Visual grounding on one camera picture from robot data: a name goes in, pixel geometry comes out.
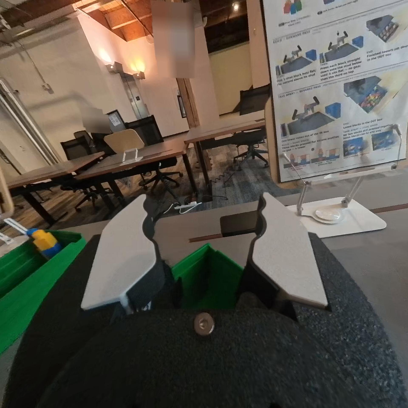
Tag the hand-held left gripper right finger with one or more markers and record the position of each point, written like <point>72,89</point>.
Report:
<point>287,255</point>

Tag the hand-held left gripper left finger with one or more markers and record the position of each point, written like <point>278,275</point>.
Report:
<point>124,255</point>

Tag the green plastic bin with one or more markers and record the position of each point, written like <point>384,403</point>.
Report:
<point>19,302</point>
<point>207,277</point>

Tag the yellow blue block tower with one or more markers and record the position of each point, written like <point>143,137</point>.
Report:
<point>44,242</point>

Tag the black office chair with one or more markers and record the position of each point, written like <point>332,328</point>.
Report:
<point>89,194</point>
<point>159,177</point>
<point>251,149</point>

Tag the white poster stand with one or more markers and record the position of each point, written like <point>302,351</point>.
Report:
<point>16,226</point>
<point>357,220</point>

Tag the white power strip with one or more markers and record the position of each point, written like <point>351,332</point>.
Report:
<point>188,206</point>

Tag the white sheet stand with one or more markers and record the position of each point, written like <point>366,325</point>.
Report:
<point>130,156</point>

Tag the wooden desk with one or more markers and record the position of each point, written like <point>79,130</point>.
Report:
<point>223,129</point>
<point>47,169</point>
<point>153,153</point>

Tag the dark framed screen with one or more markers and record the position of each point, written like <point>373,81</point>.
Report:
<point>116,121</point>

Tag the wall lamp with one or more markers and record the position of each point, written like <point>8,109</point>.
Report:
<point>111,67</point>
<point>139,75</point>

